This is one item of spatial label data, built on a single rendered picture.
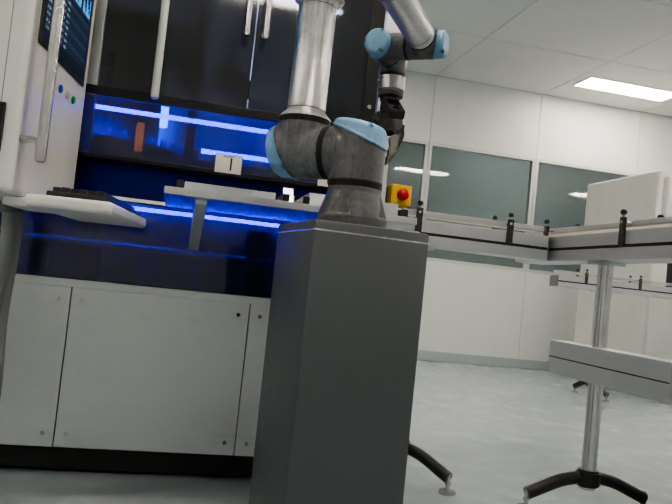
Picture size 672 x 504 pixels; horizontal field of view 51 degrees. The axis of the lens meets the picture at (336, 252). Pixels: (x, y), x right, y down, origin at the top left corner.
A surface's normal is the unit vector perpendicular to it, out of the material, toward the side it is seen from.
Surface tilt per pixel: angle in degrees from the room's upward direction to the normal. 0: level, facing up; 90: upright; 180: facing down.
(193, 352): 90
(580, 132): 90
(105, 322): 90
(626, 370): 90
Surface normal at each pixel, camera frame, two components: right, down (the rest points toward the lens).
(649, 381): -0.97, -0.11
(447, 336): 0.22, -0.02
